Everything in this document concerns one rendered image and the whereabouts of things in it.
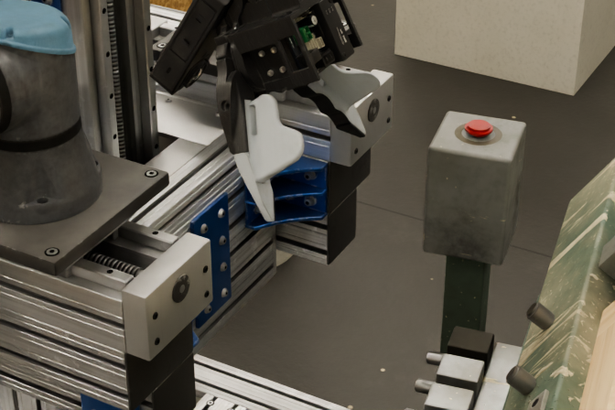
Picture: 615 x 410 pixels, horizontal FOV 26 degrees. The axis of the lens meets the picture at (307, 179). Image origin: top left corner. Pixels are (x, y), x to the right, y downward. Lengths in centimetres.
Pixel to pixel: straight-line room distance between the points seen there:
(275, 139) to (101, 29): 75
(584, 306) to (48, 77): 68
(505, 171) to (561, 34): 218
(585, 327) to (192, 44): 75
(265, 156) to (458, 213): 97
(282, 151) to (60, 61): 55
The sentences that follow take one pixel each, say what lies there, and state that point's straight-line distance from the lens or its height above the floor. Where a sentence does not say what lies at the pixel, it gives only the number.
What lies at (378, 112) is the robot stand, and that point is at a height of 95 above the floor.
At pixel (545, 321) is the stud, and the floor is 87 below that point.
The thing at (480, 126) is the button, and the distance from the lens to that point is 191.
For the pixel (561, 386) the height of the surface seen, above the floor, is 90.
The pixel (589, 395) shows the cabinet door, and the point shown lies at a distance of 151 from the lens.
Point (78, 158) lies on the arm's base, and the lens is 154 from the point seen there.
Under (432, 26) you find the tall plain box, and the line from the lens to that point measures 420.
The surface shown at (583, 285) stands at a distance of 168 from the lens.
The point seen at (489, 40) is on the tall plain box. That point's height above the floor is 12.
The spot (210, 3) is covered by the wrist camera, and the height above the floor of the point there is 146.
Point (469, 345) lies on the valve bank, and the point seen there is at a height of 76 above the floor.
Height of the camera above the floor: 186
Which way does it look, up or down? 31 degrees down
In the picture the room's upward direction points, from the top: straight up
